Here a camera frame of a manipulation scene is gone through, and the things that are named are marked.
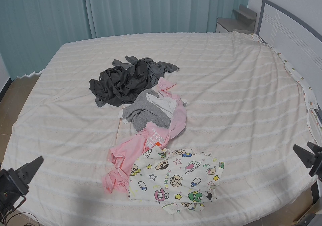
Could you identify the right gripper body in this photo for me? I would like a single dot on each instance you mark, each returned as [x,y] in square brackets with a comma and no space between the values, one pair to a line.
[317,167]

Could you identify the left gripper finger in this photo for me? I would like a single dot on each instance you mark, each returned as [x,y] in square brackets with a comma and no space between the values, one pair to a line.
[30,169]

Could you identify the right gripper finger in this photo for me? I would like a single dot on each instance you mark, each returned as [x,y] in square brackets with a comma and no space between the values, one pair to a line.
[315,149]
[307,158]

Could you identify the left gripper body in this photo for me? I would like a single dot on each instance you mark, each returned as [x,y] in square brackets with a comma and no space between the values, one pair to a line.
[12,182]

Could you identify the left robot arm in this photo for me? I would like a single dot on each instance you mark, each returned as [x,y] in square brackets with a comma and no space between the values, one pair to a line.
[8,204]

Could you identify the pink printed T-shirt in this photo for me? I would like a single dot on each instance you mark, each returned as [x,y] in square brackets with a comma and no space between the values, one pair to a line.
[125,152]

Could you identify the bed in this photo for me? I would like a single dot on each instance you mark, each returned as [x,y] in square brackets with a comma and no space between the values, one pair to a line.
[226,94]

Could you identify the black garment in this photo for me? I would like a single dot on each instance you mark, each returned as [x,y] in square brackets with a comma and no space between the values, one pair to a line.
[118,84]

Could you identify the grey garment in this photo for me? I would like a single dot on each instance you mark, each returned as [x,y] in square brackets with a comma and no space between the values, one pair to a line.
[143,114]

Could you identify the white printed pyjama top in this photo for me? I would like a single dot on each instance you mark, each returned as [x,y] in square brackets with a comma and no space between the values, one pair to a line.
[176,182]

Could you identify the grey bedside table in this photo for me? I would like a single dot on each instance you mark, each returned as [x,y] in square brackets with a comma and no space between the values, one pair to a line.
[235,22]

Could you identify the blue-green curtain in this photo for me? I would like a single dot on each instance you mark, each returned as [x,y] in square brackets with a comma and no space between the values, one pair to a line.
[151,1]

